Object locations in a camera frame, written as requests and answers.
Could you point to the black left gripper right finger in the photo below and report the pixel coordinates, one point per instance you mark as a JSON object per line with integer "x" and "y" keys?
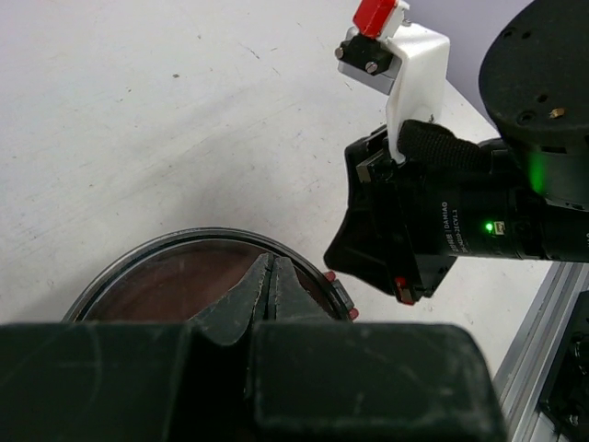
{"x": 312, "y": 378}

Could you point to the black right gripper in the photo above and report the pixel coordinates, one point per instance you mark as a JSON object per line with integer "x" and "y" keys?
{"x": 406, "y": 224}

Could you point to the dark red lid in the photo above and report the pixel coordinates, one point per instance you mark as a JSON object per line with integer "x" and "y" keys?
{"x": 184, "y": 285}

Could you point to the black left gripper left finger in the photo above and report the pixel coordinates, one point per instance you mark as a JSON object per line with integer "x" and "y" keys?
{"x": 133, "y": 381}

